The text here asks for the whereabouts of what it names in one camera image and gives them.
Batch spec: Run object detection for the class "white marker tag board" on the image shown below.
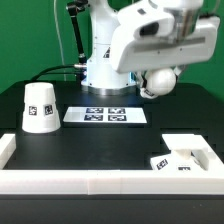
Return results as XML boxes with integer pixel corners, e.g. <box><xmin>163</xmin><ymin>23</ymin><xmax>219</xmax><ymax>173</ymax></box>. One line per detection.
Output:
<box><xmin>63</xmin><ymin>107</ymin><xmax>147</xmax><ymax>124</ymax></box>

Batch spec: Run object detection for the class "white U-shaped frame wall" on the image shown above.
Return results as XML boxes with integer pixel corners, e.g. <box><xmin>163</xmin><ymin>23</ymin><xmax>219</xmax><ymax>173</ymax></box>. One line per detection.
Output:
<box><xmin>0</xmin><ymin>134</ymin><xmax>224</xmax><ymax>195</ymax></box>

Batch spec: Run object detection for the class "white lamp bulb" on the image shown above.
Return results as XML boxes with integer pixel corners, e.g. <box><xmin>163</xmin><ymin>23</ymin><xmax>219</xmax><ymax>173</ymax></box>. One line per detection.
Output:
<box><xmin>140</xmin><ymin>68</ymin><xmax>176</xmax><ymax>99</ymax></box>

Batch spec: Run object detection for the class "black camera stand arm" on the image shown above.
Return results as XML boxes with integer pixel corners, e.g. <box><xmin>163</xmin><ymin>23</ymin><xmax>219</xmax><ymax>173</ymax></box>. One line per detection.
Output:
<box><xmin>66</xmin><ymin>0</ymin><xmax>88</xmax><ymax>68</ymax></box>

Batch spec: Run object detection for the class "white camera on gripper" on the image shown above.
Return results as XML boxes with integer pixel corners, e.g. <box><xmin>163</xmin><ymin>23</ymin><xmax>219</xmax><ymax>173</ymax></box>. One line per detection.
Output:
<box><xmin>114</xmin><ymin>0</ymin><xmax>178</xmax><ymax>38</ymax></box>

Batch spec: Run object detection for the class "white lamp shade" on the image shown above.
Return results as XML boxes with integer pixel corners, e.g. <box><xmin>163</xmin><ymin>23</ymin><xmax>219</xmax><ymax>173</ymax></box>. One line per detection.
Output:
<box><xmin>22</xmin><ymin>82</ymin><xmax>60</xmax><ymax>133</ymax></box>

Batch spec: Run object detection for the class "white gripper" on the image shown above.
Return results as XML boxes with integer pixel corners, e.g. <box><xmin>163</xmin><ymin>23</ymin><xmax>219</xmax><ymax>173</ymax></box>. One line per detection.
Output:
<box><xmin>110</xmin><ymin>16</ymin><xmax>220</xmax><ymax>89</ymax></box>

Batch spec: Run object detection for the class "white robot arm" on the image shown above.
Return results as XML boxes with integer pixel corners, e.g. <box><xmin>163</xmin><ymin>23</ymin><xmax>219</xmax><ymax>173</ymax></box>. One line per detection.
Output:
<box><xmin>82</xmin><ymin>0</ymin><xmax>221</xmax><ymax>99</ymax></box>

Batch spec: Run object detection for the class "white lamp base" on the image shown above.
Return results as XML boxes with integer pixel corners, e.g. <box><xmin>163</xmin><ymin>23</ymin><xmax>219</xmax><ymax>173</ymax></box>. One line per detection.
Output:
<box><xmin>150</xmin><ymin>134</ymin><xmax>204</xmax><ymax>172</ymax></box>

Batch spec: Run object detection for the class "white thin cable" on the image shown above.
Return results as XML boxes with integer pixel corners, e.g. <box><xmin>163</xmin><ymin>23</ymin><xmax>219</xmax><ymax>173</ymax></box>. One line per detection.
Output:
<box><xmin>53</xmin><ymin>0</ymin><xmax>67</xmax><ymax>82</ymax></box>

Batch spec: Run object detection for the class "black cable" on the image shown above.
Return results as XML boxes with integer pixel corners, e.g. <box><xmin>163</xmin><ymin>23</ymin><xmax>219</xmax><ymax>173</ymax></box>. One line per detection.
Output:
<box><xmin>30</xmin><ymin>63</ymin><xmax>88</xmax><ymax>83</ymax></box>

